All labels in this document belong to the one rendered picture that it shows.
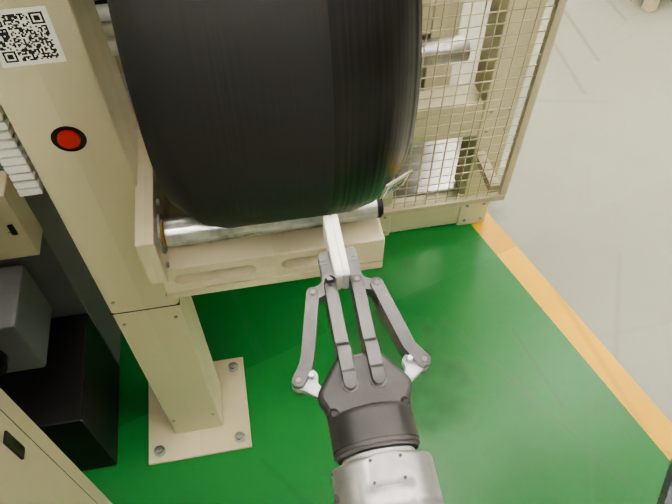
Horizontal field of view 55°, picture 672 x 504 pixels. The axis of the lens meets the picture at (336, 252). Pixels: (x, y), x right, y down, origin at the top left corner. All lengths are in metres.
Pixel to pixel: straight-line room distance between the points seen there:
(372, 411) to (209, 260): 0.54
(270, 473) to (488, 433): 0.59
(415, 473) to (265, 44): 0.40
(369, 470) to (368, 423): 0.04
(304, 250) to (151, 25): 0.49
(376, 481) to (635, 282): 1.78
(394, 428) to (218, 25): 0.39
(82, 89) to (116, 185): 0.18
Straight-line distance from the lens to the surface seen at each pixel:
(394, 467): 0.53
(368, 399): 0.57
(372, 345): 0.58
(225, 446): 1.79
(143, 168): 1.05
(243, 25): 0.63
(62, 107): 0.93
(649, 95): 2.92
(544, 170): 2.45
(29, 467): 1.21
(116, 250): 1.14
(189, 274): 1.06
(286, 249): 1.01
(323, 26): 0.63
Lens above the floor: 1.67
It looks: 53 degrees down
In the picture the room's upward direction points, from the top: straight up
